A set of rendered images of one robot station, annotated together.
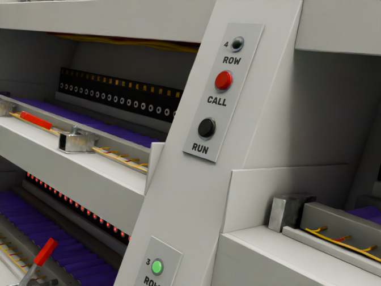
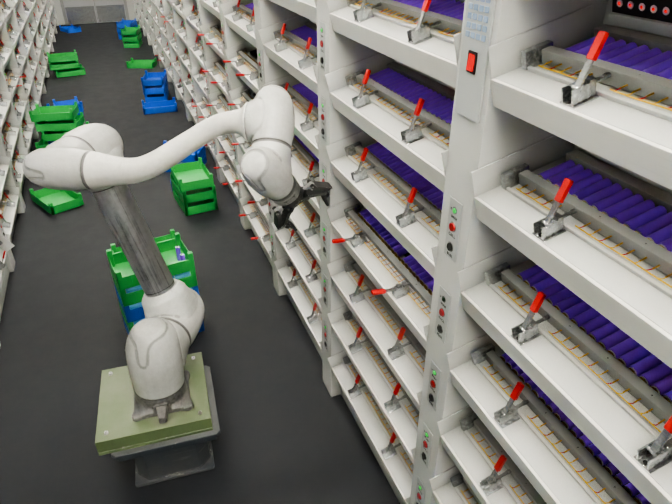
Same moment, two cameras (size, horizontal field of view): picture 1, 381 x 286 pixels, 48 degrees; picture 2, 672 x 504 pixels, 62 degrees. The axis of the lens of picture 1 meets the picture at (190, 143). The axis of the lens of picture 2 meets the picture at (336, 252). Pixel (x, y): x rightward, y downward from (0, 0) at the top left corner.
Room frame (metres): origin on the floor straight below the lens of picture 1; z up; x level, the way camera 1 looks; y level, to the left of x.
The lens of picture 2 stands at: (-0.56, -0.19, 1.57)
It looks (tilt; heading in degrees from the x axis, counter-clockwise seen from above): 31 degrees down; 24
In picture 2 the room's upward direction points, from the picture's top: straight up
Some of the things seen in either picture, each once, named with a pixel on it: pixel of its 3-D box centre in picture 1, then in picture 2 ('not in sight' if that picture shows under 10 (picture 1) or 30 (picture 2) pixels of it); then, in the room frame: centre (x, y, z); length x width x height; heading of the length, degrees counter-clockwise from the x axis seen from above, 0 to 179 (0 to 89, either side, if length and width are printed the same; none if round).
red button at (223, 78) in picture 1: (224, 81); not in sight; (0.37, -0.01, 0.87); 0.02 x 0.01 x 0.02; 46
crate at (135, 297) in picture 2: not in sight; (153, 275); (0.89, 1.30, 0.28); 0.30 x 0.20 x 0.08; 144
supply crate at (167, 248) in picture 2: not in sight; (150, 259); (0.89, 1.30, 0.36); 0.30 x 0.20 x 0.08; 144
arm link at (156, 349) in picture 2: not in sight; (155, 352); (0.40, 0.86, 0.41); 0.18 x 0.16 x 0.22; 18
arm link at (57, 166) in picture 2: not in sight; (60, 167); (0.41, 1.05, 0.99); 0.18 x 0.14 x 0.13; 108
